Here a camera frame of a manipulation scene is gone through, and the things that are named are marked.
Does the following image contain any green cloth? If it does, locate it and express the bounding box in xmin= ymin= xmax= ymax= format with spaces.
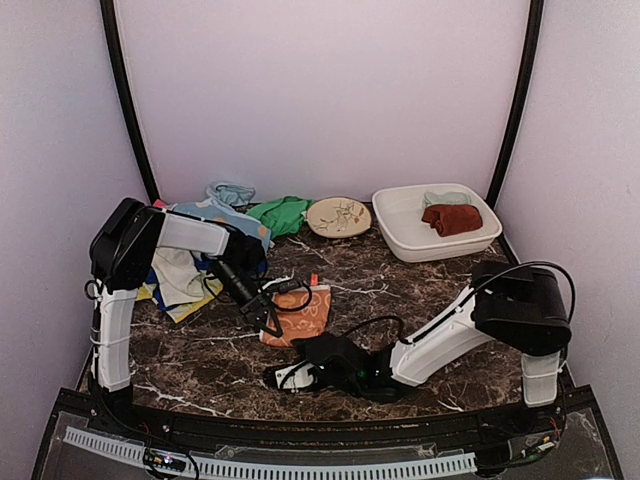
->
xmin=246 ymin=196 xmax=314 ymax=239

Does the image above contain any yellow white cloth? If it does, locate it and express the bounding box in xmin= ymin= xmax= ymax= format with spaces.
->
xmin=136 ymin=248 xmax=223 ymax=324

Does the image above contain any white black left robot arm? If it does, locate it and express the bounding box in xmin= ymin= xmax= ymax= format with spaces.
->
xmin=85 ymin=198 xmax=283 ymax=393

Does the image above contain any orange bunny pattern towel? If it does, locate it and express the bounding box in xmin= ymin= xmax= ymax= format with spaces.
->
xmin=259 ymin=273 xmax=332 ymax=348

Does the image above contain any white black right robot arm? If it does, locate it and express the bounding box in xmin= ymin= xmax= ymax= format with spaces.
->
xmin=264 ymin=261 xmax=575 ymax=434

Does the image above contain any white slotted cable duct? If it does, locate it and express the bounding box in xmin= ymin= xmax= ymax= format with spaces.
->
xmin=62 ymin=427 xmax=478 ymax=479

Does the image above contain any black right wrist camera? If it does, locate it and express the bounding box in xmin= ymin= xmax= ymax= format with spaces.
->
xmin=292 ymin=333 xmax=369 ymax=380

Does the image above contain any black corner post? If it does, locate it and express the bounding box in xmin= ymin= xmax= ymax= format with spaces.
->
xmin=485 ymin=0 xmax=545 ymax=210
xmin=99 ymin=0 xmax=161 ymax=204

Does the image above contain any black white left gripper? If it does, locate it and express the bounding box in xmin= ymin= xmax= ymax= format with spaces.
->
xmin=211 ymin=259 xmax=281 ymax=337

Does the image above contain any black table front rail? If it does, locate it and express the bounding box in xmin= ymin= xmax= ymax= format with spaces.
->
xmin=89 ymin=399 xmax=566 ymax=449

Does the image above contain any dark blue towel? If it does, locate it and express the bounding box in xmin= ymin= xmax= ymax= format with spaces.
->
xmin=194 ymin=255 xmax=225 ymax=277

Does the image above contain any black right corner post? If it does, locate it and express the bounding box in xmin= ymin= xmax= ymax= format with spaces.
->
xmin=485 ymin=0 xmax=545 ymax=210

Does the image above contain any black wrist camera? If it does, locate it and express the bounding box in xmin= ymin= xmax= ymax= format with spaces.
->
xmin=270 ymin=279 xmax=301 ymax=295
xmin=292 ymin=333 xmax=369 ymax=380

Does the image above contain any black left corner post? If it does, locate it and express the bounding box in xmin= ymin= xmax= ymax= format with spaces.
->
xmin=99 ymin=0 xmax=161 ymax=204

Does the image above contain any light blue crumpled cloth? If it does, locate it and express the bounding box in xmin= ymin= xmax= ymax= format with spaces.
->
xmin=205 ymin=182 xmax=256 ymax=208

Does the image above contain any rust brown rolled towel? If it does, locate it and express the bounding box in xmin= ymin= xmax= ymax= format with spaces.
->
xmin=421 ymin=205 xmax=483 ymax=237

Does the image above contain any beige round embroidered cloth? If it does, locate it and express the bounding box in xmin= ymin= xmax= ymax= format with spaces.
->
xmin=306 ymin=197 xmax=373 ymax=239

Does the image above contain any small green circuit board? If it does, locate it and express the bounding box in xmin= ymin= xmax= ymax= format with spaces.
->
xmin=142 ymin=449 xmax=187 ymax=473

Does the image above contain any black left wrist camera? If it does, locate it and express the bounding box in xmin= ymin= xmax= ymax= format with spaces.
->
xmin=270 ymin=279 xmax=301 ymax=295

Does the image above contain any pale green rolled towel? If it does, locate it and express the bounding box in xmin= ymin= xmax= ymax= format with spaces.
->
xmin=422 ymin=191 xmax=472 ymax=209

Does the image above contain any light blue dotted towel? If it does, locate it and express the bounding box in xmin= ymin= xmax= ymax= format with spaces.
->
xmin=153 ymin=198 xmax=271 ymax=252

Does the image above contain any white plastic tub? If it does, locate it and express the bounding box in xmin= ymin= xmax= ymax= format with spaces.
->
xmin=372 ymin=184 xmax=502 ymax=263

